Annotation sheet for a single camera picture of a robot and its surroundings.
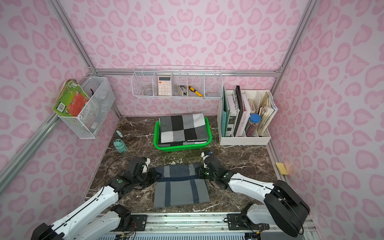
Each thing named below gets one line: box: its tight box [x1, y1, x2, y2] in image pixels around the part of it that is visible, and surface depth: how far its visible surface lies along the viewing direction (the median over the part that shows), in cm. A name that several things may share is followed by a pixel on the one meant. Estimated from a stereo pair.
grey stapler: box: [174, 84, 187, 96], surface depth 102 cm
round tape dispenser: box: [142, 88, 153, 96], surface depth 99 cm
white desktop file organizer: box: [217, 88, 272, 146], surface depth 97 cm
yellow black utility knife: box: [187, 85, 204, 97], surface depth 100 cm
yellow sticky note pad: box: [275, 162, 288, 175], surface depth 97 cm
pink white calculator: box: [158, 76, 172, 96], surface depth 97 cm
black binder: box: [233, 85, 246, 137], surface depth 92 cm
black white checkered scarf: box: [158, 113, 210, 148], surface depth 100 cm
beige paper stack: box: [258, 91, 279, 137], surface depth 94 cm
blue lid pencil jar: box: [245, 113, 262, 137], surface depth 95 cm
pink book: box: [235, 91, 252, 137], surface depth 93 cm
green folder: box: [221, 86, 231, 137], surface depth 87 cm
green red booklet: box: [52, 78, 90, 117], surface depth 73 cm
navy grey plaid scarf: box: [153, 164, 210, 208], surface depth 82 cm
